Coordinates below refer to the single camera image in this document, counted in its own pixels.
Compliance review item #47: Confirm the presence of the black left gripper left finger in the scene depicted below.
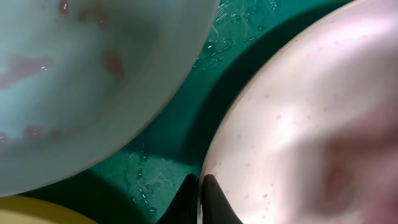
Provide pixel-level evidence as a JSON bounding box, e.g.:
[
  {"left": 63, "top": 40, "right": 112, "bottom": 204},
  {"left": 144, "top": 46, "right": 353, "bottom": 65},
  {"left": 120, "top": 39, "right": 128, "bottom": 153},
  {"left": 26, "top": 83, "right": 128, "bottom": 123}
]
[{"left": 156, "top": 174, "right": 198, "bottom": 224}]

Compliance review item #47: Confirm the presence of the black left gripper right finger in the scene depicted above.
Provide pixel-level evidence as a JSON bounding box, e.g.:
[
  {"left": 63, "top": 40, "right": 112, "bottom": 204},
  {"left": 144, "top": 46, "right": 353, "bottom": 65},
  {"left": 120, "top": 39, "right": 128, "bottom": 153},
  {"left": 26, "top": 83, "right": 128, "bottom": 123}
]
[{"left": 201, "top": 174, "right": 243, "bottom": 224}]

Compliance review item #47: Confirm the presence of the white plate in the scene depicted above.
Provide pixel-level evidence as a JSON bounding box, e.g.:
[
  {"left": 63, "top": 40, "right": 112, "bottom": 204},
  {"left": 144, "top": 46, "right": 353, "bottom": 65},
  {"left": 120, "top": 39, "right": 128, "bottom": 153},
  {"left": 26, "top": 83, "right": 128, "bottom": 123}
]
[{"left": 200, "top": 0, "right": 397, "bottom": 224}]

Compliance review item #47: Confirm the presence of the light blue plate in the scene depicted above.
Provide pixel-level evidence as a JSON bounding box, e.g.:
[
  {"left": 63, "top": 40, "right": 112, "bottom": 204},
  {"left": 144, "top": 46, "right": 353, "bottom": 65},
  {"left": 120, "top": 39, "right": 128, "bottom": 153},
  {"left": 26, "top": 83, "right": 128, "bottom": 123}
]
[{"left": 1, "top": 0, "right": 219, "bottom": 197}]

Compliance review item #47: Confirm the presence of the teal plastic tray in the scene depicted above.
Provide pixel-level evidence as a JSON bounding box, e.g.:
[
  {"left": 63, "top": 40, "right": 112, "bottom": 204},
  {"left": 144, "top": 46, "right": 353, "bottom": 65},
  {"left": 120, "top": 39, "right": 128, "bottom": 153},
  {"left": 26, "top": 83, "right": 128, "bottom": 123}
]
[{"left": 27, "top": 0, "right": 345, "bottom": 223}]

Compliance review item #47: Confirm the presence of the yellow plate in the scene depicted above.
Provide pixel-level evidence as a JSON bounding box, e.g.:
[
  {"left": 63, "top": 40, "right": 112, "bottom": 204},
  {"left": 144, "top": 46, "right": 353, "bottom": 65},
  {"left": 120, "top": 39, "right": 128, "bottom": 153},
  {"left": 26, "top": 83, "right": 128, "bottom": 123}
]
[{"left": 1, "top": 195, "right": 97, "bottom": 224}]

